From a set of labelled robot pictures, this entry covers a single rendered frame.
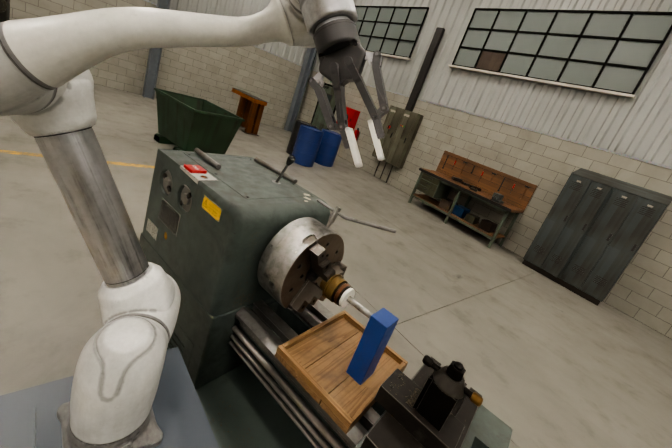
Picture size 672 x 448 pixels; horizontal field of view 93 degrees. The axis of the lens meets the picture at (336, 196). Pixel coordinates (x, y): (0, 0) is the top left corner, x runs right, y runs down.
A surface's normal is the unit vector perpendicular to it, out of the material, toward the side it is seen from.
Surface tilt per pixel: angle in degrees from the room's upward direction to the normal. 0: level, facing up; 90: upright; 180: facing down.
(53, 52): 98
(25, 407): 0
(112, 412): 87
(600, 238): 90
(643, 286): 90
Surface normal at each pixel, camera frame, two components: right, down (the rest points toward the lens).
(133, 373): 0.67, 0.10
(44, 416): 0.33, -0.91
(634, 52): -0.73, -0.06
